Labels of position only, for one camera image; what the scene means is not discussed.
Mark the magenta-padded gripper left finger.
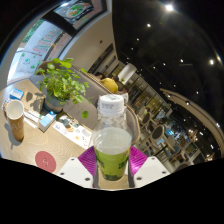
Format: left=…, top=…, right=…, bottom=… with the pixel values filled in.
left=57, top=145, right=99, bottom=189

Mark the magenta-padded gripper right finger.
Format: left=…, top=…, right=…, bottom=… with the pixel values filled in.
left=127, top=145, right=171, bottom=189

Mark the clear bottle with green label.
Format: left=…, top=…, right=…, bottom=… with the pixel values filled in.
left=89, top=94, right=133, bottom=182

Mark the flat round red coaster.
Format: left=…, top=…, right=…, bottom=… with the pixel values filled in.
left=34, top=150, right=58, bottom=174

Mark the group of dining chairs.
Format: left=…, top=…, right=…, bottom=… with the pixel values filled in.
left=136, top=106, right=214, bottom=168

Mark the printed menu leaflet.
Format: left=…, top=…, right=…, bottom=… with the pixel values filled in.
left=52, top=114, right=93, bottom=149

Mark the small light blue carton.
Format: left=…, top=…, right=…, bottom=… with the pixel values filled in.
left=38, top=110, right=58, bottom=133

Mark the white flat packet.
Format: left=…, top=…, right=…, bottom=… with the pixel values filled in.
left=23, top=109, right=43, bottom=129

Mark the brown mug with white interior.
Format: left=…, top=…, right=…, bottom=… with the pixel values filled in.
left=3, top=99, right=26, bottom=142

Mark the person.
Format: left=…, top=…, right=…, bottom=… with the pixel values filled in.
left=100, top=77, right=119, bottom=94
left=117, top=87, right=130, bottom=102

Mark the grey curved sofa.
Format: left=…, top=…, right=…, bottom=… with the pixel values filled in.
left=29, top=61, right=141, bottom=146

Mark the green potted plant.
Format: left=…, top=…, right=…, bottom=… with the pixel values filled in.
left=34, top=57, right=92, bottom=120

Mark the flat blue and white box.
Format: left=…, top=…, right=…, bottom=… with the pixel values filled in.
left=9, top=87, right=25, bottom=101

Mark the white round pillar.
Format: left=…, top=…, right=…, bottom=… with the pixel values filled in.
left=117, top=63, right=138, bottom=85

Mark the window with holiday decals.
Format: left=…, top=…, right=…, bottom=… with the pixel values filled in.
left=6, top=0, right=111, bottom=83

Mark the group of ceiling spotlights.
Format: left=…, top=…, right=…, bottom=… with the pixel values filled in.
left=134, top=3, right=224, bottom=154

